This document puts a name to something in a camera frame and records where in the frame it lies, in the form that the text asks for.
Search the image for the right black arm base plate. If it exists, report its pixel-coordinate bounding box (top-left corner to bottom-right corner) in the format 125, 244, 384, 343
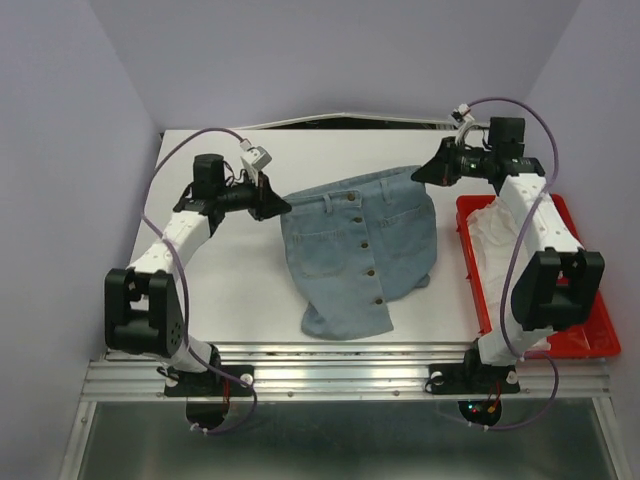
424, 363, 520, 396

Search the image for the aluminium extrusion frame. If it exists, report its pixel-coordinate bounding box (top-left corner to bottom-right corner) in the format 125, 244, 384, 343
58, 124, 626, 480

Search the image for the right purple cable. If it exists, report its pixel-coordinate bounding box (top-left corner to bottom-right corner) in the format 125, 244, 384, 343
439, 96, 561, 432

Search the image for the purple cable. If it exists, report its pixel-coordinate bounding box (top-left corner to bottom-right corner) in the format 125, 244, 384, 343
439, 96, 561, 432
141, 127, 259, 435

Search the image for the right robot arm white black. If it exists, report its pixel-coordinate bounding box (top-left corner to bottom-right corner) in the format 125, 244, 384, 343
411, 108, 605, 390

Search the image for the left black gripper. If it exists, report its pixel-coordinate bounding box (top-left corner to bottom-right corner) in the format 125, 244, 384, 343
215, 169, 289, 222

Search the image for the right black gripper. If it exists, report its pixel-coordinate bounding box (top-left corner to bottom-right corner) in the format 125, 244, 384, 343
414, 135, 497, 186

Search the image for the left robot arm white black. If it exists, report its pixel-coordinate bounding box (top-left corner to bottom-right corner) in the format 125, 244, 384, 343
104, 147, 291, 394

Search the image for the white skirt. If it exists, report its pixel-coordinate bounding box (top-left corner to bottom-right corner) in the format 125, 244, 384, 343
466, 195, 556, 354

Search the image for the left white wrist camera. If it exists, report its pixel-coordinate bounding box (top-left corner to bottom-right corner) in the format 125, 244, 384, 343
240, 139, 272, 185

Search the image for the light blue denim skirt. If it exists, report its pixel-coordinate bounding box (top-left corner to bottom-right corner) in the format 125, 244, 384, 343
280, 166, 437, 341

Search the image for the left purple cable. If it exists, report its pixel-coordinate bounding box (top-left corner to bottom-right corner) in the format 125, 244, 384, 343
141, 127, 259, 435

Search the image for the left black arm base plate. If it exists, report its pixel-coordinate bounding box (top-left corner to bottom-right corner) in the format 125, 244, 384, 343
157, 367, 251, 398

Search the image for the red plastic tray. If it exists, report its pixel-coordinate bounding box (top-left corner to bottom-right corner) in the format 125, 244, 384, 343
454, 194, 622, 360

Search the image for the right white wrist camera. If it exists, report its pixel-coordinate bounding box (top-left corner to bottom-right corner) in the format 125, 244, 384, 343
450, 103, 489, 147

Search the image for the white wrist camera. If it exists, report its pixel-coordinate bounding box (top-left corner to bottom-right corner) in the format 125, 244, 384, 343
240, 139, 272, 185
450, 103, 489, 147

